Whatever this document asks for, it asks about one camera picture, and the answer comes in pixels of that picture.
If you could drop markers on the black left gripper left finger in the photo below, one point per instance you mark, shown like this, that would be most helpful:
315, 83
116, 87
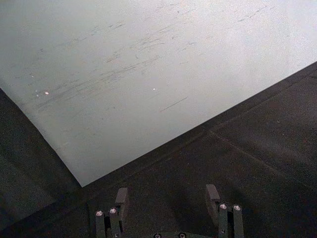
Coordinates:
114, 220

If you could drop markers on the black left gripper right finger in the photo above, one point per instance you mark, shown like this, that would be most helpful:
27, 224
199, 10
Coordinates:
227, 218

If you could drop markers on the black table cloth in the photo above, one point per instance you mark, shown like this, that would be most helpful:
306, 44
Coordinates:
223, 161

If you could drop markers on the plain pale wall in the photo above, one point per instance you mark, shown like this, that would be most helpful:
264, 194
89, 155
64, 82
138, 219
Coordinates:
148, 62

